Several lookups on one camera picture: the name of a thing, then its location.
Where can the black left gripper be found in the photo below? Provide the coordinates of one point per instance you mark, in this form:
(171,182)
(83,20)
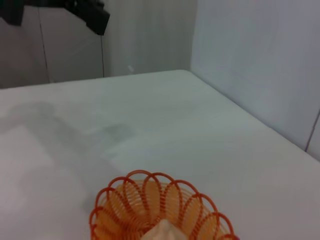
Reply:
(42,2)

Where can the orange plastic woven basket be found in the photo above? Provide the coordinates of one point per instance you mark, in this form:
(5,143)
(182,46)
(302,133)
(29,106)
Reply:
(125,200)

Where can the beige steamed bun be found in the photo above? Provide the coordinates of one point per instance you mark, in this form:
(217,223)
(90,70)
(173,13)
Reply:
(165,231)

